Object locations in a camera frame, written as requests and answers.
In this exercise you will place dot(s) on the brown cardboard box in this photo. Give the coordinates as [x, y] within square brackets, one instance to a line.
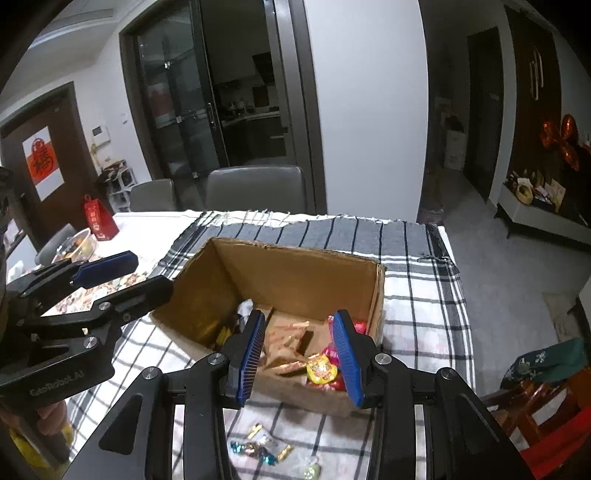
[295, 272]

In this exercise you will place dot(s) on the red and white door poster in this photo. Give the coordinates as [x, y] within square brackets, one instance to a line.
[41, 161]

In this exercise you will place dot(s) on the white paper bag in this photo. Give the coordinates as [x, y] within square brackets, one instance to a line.
[455, 150]

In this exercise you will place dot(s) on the pink snack packet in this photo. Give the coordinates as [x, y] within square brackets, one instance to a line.
[333, 357]

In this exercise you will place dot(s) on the green cloth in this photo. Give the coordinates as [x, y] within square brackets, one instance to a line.
[545, 362]

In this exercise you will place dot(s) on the gold wrapped candy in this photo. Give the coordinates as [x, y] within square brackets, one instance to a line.
[256, 431]
[285, 452]

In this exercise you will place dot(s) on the small white shelf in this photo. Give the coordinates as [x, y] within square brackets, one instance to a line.
[117, 187]

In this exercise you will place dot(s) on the red gift bag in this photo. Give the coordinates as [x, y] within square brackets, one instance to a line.
[99, 221]

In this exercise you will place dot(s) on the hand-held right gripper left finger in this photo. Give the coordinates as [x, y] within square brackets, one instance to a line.
[251, 355]

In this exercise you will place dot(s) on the pale green candy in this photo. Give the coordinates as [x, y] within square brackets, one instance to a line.
[311, 470]

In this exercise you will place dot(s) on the red foil balloon bunch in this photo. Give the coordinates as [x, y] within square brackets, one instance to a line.
[565, 134]

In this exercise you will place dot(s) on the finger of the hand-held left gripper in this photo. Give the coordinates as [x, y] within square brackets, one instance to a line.
[138, 295]
[106, 267]

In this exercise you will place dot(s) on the wooden chair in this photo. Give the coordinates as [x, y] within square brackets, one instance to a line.
[531, 406]

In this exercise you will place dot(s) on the white basket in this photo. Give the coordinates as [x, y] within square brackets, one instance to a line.
[76, 244]

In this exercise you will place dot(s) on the red snack packet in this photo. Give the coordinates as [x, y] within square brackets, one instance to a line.
[359, 326]

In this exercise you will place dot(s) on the dark wardrobe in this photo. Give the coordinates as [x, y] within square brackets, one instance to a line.
[531, 92]

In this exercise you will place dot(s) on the blue foil candy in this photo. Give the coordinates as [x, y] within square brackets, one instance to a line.
[238, 446]
[268, 457]

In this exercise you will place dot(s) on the person's left hand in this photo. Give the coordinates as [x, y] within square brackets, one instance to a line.
[51, 417]

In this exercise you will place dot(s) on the plaid tablecloth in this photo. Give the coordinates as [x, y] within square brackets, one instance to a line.
[415, 300]

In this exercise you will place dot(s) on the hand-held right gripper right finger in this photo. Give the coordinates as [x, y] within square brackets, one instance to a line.
[346, 360]

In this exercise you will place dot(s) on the yellow orange snack packet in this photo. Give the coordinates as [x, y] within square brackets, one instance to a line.
[321, 369]

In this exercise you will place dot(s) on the white wall intercom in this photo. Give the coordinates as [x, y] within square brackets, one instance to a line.
[100, 134]

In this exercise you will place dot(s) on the yellow round ornament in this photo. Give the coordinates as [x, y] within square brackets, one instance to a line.
[525, 190]

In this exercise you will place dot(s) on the white sideboard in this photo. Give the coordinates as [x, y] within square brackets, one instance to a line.
[531, 214]

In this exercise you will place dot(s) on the glass sliding door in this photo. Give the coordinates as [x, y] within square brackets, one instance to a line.
[184, 92]

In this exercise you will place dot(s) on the red plastic stool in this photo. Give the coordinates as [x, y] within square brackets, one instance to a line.
[563, 443]

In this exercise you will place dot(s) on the clear long packet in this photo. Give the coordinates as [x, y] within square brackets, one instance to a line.
[244, 308]

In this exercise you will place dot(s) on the dark door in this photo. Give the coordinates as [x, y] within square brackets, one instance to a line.
[485, 115]

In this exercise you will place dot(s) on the brown wooden door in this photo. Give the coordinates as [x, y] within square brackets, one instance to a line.
[69, 138]

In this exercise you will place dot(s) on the wide grey chair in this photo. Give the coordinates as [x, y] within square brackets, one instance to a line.
[254, 189]

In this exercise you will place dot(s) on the gold snack packet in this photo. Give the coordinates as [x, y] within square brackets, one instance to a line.
[286, 344]

